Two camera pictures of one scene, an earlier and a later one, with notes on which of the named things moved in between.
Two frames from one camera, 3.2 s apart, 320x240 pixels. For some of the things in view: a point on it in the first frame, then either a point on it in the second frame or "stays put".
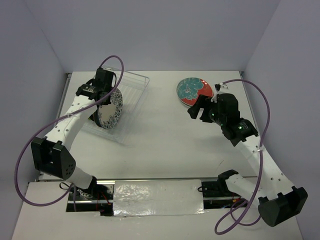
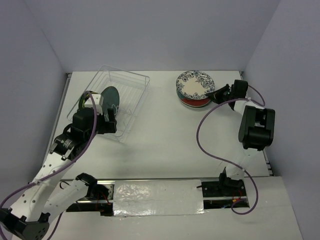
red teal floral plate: (189, 100) stays put
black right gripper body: (210, 114) -> (233, 94)
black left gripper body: (107, 101) -> (101, 128)
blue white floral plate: (109, 113) -> (194, 85)
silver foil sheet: (158, 197) stays put
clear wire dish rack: (133, 86) stays put
